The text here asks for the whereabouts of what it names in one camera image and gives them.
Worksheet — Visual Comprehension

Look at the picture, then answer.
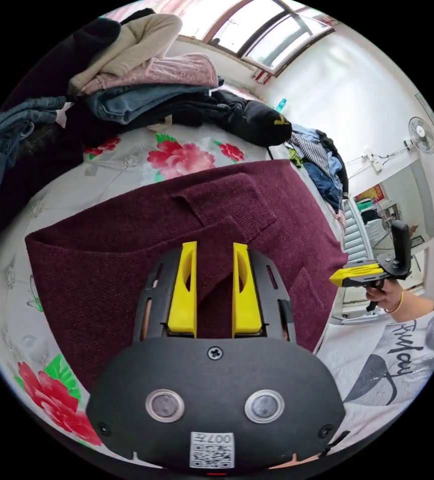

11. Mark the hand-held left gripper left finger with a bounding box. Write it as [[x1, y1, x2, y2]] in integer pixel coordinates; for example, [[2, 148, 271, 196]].
[[167, 241, 198, 335]]

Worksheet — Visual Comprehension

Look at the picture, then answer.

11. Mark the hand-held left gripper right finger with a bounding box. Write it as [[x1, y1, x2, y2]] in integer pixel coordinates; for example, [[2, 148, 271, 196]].
[[232, 242, 263, 337]]

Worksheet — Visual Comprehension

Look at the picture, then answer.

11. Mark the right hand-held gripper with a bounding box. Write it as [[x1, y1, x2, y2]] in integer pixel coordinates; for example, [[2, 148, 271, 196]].
[[329, 251, 412, 313]]

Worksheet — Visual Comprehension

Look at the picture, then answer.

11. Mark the burgundy wool vest long skirt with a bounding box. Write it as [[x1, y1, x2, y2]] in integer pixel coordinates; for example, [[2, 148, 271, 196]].
[[25, 158, 349, 395]]

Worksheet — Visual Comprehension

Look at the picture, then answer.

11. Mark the person's right forearm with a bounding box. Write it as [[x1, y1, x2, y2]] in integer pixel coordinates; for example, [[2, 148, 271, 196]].
[[386, 289, 434, 323]]

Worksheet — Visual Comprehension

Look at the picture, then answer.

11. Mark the person's right hand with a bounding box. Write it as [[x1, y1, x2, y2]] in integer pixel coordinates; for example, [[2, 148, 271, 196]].
[[365, 279, 405, 315]]

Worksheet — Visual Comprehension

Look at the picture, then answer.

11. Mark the person's body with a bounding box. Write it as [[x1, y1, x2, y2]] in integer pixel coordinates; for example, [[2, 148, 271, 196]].
[[316, 287, 434, 445]]

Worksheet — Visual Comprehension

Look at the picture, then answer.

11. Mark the pile of clothes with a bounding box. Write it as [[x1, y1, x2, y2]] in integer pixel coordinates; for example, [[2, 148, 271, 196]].
[[0, 14, 293, 277], [286, 127, 351, 215]]

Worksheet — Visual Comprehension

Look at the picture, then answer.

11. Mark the bed with floral sheet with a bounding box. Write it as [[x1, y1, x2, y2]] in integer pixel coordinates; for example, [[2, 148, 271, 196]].
[[0, 123, 352, 449]]

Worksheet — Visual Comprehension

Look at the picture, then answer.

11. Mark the window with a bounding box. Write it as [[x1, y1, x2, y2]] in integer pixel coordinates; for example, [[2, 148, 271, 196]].
[[179, 0, 338, 78]]

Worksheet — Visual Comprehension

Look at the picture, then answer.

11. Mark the white wall fan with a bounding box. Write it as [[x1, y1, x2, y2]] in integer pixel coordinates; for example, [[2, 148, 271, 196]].
[[404, 116, 434, 155]]

